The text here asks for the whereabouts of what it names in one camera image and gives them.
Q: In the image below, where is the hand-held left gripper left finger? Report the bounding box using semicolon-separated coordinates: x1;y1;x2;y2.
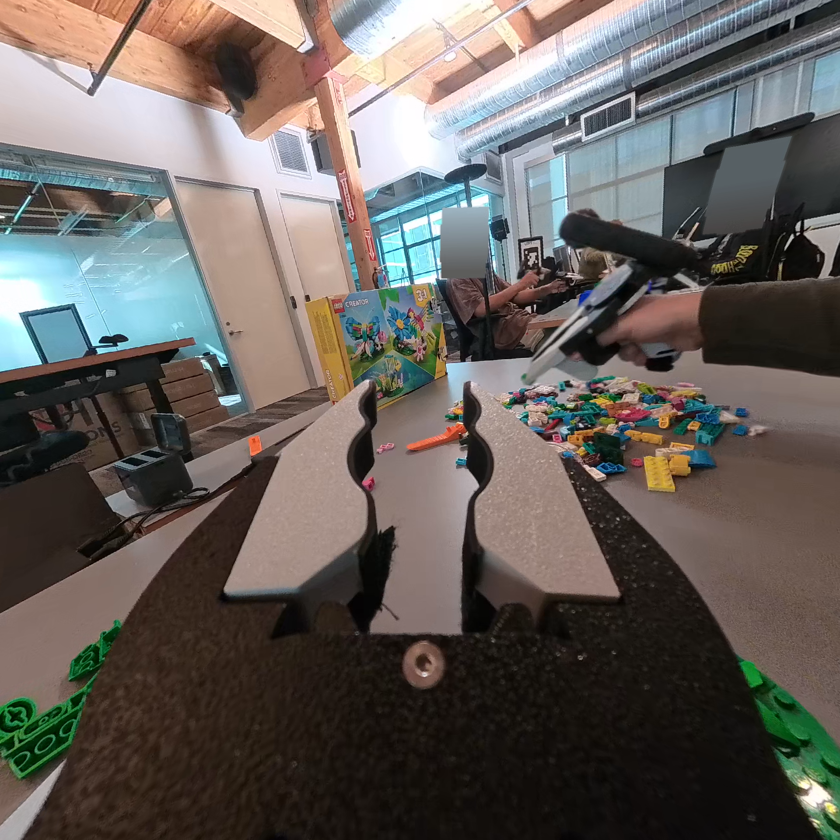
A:
223;379;398;634

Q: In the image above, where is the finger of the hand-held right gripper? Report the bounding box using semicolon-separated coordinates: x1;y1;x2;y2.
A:
538;346;602;383
520;305;581;387

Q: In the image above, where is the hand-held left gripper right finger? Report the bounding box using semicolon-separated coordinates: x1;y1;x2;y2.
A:
462;381;623;632

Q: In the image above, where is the green brick leaf build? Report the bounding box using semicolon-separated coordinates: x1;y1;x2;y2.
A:
738;656;840;840

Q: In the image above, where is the grey desk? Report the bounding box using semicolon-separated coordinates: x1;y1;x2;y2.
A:
0;354;840;840

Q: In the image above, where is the person's right hand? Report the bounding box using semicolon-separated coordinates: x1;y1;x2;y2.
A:
597;292;706;368

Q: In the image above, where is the pile of colourful bricks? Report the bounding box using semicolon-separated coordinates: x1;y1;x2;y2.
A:
446;375;772;493

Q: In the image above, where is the black office chair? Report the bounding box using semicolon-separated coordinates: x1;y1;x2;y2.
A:
434;279;476;362

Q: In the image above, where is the orange brick separator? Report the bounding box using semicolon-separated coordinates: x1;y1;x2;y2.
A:
406;423;468;452

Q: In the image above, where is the grey charger dock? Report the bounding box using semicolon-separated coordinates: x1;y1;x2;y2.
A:
113;413;194;508

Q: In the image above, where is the stack of cardboard boxes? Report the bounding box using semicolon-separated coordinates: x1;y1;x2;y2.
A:
72;354;231;470

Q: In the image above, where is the colourful toy box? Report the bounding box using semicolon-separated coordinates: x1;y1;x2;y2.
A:
304;283;449;409

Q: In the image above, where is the large black screen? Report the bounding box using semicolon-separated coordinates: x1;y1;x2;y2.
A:
661;113;840;238

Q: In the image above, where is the white door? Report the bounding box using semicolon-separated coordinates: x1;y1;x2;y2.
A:
174;177;312;411
277;190;355;303

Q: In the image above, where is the dark brown box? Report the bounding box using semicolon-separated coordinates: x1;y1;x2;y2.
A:
0;462;126;614

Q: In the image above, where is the dark wooden table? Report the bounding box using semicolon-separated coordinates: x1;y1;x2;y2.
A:
0;337;196;454

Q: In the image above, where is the dark monitor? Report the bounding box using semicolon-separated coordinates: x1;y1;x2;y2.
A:
20;304;94;364

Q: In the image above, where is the cluster of small green bricks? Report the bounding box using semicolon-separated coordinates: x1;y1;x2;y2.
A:
0;619;124;781

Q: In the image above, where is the black round ceiling fixture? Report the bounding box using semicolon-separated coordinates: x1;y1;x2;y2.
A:
215;42;259;118

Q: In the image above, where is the white duct vent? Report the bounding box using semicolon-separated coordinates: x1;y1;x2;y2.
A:
580;92;637;142

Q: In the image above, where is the silver air duct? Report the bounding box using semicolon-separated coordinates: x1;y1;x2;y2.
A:
456;13;840;158
423;0;840;139
328;0;441;60

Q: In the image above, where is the black wall speaker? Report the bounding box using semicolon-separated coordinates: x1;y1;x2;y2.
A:
310;129;362;175

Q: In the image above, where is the white wall vent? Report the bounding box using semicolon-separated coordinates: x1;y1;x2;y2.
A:
269;125;312;178

